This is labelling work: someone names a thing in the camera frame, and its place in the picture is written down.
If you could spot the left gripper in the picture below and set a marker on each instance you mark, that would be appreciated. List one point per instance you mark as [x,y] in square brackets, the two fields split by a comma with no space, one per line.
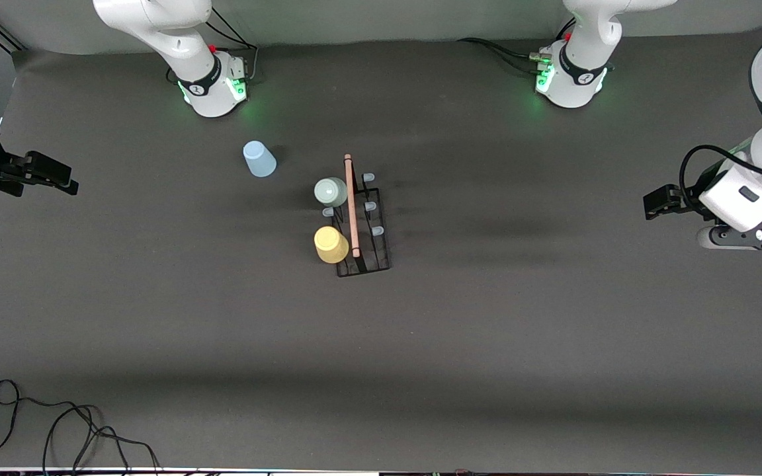
[690,198]

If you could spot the pale green plastic cup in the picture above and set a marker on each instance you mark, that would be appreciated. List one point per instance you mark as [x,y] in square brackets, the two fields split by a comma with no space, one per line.
[329,192]

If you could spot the yellow plastic cup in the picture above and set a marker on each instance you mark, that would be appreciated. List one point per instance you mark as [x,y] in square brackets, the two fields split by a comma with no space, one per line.
[331,244]

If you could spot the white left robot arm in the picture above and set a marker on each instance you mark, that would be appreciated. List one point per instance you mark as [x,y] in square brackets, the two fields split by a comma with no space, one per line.
[586,39]

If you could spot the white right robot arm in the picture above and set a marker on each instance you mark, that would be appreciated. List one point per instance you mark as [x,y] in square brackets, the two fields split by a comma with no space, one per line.
[156,26]

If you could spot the light blue plastic cup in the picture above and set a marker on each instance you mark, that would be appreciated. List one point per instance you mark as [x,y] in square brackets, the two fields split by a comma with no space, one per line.
[260,162]

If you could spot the dark grey table cloth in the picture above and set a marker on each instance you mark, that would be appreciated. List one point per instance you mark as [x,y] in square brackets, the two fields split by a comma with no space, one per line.
[421,330]

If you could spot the black metal frame bar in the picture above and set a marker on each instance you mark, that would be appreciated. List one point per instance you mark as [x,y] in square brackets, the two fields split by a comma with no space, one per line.
[14,43]

